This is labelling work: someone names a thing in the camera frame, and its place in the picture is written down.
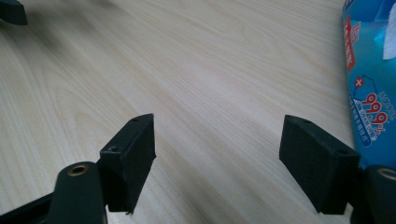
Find blue wet wipes pack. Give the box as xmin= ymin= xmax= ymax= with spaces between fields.
xmin=342 ymin=0 xmax=396 ymax=171

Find white wet wipe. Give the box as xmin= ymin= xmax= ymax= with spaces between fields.
xmin=382 ymin=10 xmax=396 ymax=61

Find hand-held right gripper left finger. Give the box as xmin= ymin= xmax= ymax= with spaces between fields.
xmin=98 ymin=113 xmax=157 ymax=216

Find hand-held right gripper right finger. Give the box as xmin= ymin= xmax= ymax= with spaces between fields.
xmin=278 ymin=114 xmax=362 ymax=217

